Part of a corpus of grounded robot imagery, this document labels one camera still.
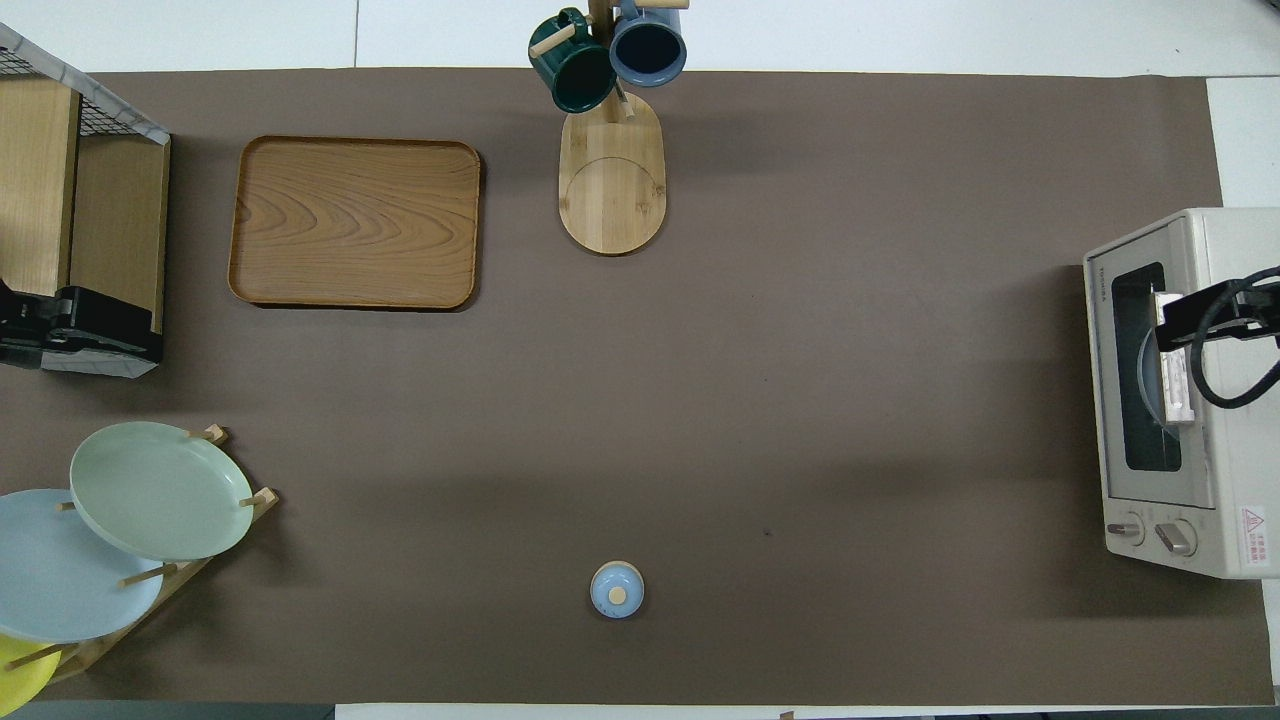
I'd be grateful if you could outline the wooden mug tree stand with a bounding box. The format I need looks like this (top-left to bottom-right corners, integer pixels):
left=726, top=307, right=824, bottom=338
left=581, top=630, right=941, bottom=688
left=528, top=0, right=691, bottom=257

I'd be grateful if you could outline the blue mug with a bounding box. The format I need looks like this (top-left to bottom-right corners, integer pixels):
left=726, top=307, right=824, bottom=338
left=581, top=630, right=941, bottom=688
left=609, top=0, right=689, bottom=88

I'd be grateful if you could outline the wire and wood shelf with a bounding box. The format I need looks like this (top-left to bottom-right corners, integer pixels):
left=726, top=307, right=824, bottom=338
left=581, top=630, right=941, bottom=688
left=0, top=22, right=171, bottom=379

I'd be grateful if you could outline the wooden plate rack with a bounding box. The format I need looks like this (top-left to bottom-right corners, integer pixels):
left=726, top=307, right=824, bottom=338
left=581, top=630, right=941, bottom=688
left=0, top=425, right=281, bottom=686

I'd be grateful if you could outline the yellow plate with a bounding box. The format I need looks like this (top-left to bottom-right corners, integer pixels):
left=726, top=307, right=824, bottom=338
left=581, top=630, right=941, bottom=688
left=0, top=634, right=59, bottom=718

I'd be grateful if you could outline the cream toaster oven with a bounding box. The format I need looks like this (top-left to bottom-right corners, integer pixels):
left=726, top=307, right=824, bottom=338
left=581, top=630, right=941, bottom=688
left=1083, top=208, right=1280, bottom=581

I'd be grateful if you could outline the light blue plate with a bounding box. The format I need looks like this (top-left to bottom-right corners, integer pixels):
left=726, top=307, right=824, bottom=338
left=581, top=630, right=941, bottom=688
left=0, top=489, right=166, bottom=644
left=1138, top=325, right=1167, bottom=427

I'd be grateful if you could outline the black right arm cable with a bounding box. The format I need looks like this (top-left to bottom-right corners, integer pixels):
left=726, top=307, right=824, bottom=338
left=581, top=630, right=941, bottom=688
left=1189, top=265, right=1280, bottom=410

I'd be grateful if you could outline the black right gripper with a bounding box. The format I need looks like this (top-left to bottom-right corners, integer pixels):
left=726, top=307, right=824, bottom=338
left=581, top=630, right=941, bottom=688
left=1156, top=278, right=1280, bottom=351

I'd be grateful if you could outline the dark green mug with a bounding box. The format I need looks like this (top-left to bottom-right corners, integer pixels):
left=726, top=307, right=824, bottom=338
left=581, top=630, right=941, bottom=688
left=528, top=8, right=618, bottom=114

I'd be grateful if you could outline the brown table mat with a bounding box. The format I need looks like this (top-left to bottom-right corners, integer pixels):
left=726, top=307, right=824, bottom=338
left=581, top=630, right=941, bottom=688
left=0, top=68, right=1276, bottom=706

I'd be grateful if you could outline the wooden serving tray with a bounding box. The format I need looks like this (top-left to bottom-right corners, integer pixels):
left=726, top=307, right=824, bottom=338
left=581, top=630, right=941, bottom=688
left=228, top=136, right=483, bottom=311

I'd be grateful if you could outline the pale green plate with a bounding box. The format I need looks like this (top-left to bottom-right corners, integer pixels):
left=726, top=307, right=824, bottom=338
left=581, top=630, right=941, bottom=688
left=70, top=421, right=254, bottom=562

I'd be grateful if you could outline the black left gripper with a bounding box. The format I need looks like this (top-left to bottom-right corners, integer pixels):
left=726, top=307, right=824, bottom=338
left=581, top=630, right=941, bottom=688
left=0, top=280, right=164, bottom=367

